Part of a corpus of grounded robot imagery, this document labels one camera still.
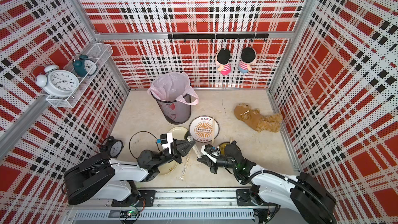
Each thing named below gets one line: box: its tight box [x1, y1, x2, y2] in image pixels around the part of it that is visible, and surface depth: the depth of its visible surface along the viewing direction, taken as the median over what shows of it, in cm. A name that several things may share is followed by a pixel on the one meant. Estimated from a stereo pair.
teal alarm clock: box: [72, 54, 98, 77], surface depth 73 cm
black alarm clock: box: [99, 135, 124, 159], surface depth 85 cm
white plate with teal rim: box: [188, 115, 220, 143], surface depth 100 cm
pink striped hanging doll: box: [215, 48, 232, 76], surface depth 99 cm
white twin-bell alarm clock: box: [35, 64, 80, 98], surface depth 63 cm
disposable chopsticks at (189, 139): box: [186, 135, 203, 159], surface depth 70 cm
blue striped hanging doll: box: [238, 46, 258, 74], surface depth 96 cm
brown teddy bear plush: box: [233, 102, 283, 133], surface depth 95 cm
